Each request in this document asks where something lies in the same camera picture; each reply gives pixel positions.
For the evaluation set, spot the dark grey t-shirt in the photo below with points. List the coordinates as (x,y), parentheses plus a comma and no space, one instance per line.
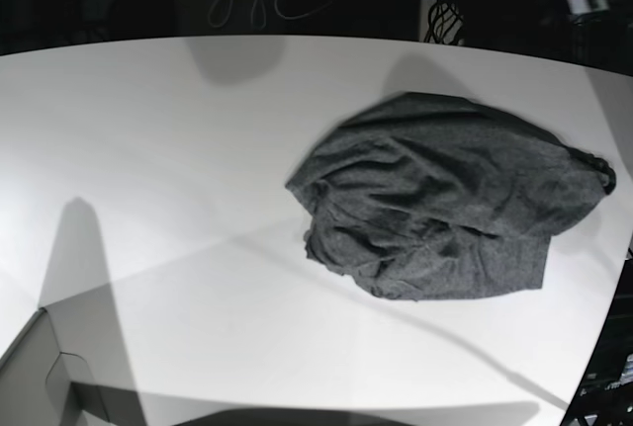
(432,197)

